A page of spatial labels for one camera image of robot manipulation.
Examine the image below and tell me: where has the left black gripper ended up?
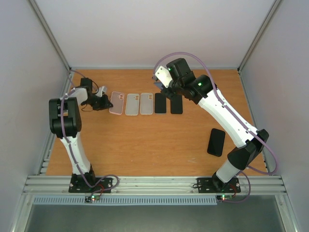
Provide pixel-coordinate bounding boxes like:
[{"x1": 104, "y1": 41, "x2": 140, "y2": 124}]
[{"x1": 84, "y1": 94, "x2": 114, "y2": 111}]

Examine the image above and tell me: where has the pink phone case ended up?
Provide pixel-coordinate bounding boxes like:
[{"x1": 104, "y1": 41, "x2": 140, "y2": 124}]
[{"x1": 109, "y1": 91, "x2": 125, "y2": 115}]

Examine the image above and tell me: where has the phone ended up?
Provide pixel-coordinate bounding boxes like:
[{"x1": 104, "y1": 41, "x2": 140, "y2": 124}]
[
  {"x1": 170, "y1": 95, "x2": 183, "y2": 114},
  {"x1": 207, "y1": 128, "x2": 225, "y2": 157},
  {"x1": 154, "y1": 82, "x2": 165, "y2": 90}
]

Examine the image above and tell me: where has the black smartphone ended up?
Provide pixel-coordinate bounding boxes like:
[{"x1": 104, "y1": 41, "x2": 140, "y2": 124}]
[{"x1": 154, "y1": 93, "x2": 167, "y2": 114}]

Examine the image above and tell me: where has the white phone case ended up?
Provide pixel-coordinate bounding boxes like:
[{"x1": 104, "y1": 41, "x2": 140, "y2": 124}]
[
  {"x1": 125, "y1": 93, "x2": 140, "y2": 116},
  {"x1": 140, "y1": 93, "x2": 154, "y2": 115}
]

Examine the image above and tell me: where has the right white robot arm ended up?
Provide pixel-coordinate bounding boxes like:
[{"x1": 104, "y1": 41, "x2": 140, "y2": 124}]
[{"x1": 155, "y1": 58, "x2": 269, "y2": 192}]

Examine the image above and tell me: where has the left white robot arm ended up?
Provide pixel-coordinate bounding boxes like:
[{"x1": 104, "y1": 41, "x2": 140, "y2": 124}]
[{"x1": 49, "y1": 77, "x2": 115, "y2": 193}]

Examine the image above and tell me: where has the left circuit board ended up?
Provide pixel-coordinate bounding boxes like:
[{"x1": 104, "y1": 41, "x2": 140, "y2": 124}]
[{"x1": 84, "y1": 195, "x2": 100, "y2": 203}]

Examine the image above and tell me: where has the circuit board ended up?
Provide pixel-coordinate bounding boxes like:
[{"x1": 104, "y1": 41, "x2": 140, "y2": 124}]
[
  {"x1": 217, "y1": 194, "x2": 236, "y2": 201},
  {"x1": 84, "y1": 195, "x2": 100, "y2": 203}
]

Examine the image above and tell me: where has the right circuit board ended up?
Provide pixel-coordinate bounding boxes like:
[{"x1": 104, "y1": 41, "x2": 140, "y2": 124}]
[{"x1": 217, "y1": 194, "x2": 236, "y2": 201}]

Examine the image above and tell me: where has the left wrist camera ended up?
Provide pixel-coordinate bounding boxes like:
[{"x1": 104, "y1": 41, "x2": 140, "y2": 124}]
[{"x1": 95, "y1": 86, "x2": 107, "y2": 97}]

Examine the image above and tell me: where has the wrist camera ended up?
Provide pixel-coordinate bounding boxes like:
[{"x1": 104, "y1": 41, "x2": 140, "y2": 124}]
[
  {"x1": 154, "y1": 66, "x2": 172, "y2": 88},
  {"x1": 95, "y1": 86, "x2": 107, "y2": 97}
]

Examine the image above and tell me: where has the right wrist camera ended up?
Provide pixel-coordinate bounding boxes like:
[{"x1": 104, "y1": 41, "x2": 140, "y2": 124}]
[{"x1": 154, "y1": 66, "x2": 172, "y2": 88}]

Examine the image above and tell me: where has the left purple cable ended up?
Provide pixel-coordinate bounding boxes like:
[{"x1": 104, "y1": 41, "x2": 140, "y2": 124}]
[{"x1": 59, "y1": 70, "x2": 120, "y2": 194}]

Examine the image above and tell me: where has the purple cable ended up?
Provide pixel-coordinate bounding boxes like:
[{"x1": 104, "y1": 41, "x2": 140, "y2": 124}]
[
  {"x1": 153, "y1": 52, "x2": 280, "y2": 203},
  {"x1": 59, "y1": 70, "x2": 120, "y2": 194}
]

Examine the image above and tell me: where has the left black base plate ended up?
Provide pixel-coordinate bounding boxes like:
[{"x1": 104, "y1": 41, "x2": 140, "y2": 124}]
[{"x1": 68, "y1": 174, "x2": 112, "y2": 193}]

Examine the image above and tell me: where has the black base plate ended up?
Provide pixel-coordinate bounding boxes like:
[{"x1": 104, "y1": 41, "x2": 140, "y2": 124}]
[
  {"x1": 194, "y1": 177, "x2": 241, "y2": 194},
  {"x1": 68, "y1": 174, "x2": 112, "y2": 193}
]

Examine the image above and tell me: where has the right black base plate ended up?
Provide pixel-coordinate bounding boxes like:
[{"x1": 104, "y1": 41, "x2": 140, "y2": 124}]
[{"x1": 194, "y1": 177, "x2": 241, "y2": 194}]

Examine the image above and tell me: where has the aluminium front rail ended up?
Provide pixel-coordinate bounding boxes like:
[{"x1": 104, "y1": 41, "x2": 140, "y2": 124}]
[{"x1": 23, "y1": 175, "x2": 287, "y2": 195}]

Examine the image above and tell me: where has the grey slotted cable duct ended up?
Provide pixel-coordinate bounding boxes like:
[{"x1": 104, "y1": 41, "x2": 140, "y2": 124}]
[{"x1": 33, "y1": 195, "x2": 217, "y2": 206}]

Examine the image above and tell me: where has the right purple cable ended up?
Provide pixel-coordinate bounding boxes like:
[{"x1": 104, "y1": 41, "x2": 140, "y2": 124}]
[{"x1": 153, "y1": 52, "x2": 280, "y2": 203}]

